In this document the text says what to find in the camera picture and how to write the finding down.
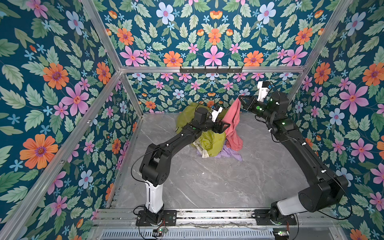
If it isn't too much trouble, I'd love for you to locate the white vent grille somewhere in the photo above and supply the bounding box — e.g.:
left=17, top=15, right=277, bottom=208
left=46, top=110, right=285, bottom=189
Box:
left=101, top=229, right=275, bottom=240

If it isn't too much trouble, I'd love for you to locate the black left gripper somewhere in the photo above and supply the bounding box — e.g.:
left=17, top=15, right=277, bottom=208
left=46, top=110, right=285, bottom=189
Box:
left=199, top=115, right=231, bottom=133

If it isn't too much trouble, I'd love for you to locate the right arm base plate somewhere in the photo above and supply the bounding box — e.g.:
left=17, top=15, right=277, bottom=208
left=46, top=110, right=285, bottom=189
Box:
left=252, top=209, right=298, bottom=226

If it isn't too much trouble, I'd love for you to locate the pink cloth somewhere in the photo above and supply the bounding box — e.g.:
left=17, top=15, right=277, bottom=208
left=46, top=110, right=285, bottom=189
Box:
left=223, top=99, right=243, bottom=151

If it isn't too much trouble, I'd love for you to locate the black hook rail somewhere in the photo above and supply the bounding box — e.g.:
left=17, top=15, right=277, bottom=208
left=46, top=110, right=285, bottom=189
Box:
left=179, top=66, right=243, bottom=75

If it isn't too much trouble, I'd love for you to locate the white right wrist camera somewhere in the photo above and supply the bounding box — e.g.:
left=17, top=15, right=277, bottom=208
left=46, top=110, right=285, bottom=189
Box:
left=257, top=81, right=271, bottom=102

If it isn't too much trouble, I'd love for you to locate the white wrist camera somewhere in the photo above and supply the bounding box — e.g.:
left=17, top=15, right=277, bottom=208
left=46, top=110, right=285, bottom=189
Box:
left=211, top=105, right=223, bottom=122
left=257, top=81, right=271, bottom=102

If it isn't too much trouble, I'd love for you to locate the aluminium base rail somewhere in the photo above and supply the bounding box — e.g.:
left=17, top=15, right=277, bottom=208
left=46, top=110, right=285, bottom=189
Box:
left=94, top=208, right=341, bottom=228

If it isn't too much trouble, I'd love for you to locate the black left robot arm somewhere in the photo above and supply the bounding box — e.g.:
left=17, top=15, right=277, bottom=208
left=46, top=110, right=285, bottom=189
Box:
left=140, top=105, right=230, bottom=226

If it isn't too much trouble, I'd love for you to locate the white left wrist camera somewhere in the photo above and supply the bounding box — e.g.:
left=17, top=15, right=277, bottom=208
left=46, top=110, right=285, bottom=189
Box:
left=211, top=105, right=223, bottom=122

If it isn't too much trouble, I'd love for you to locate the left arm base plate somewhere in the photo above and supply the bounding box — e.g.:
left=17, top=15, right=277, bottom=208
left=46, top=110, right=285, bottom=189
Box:
left=136, top=210, right=178, bottom=227

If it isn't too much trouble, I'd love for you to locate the green zip jacket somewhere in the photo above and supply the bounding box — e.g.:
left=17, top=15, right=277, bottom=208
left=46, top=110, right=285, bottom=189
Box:
left=176, top=103, right=226, bottom=158

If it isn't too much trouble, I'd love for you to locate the aluminium enclosure frame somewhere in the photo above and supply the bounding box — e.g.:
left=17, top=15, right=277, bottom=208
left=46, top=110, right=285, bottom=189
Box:
left=1, top=1, right=349, bottom=240

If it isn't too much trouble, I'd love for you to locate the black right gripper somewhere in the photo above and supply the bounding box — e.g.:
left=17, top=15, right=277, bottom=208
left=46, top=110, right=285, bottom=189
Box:
left=239, top=94, right=276, bottom=125

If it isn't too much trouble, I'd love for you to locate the purple cloth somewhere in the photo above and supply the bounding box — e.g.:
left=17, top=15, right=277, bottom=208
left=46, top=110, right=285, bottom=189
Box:
left=197, top=145, right=243, bottom=162

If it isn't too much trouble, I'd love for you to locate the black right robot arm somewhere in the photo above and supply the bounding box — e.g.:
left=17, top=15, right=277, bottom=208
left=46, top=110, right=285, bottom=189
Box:
left=238, top=92, right=349, bottom=224

